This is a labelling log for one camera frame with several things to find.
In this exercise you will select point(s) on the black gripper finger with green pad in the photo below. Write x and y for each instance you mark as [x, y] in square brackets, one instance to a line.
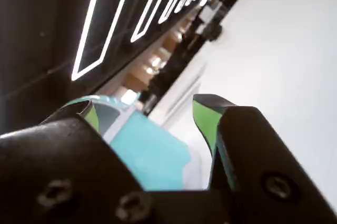
[258, 161]
[52, 171]

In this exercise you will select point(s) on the teal round bin with lid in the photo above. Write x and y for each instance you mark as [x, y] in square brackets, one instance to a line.
[147, 150]

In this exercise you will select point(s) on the black desk object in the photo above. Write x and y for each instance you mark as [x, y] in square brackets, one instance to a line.
[216, 32]

